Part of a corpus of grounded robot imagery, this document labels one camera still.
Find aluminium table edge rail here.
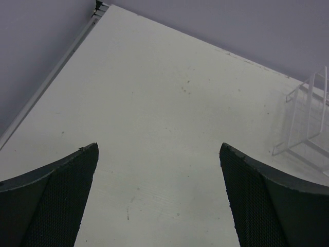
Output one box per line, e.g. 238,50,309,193
1,1,110,148

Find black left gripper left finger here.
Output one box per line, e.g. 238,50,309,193
1,143,99,246

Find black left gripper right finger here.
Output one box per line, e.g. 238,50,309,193
219,143,328,246

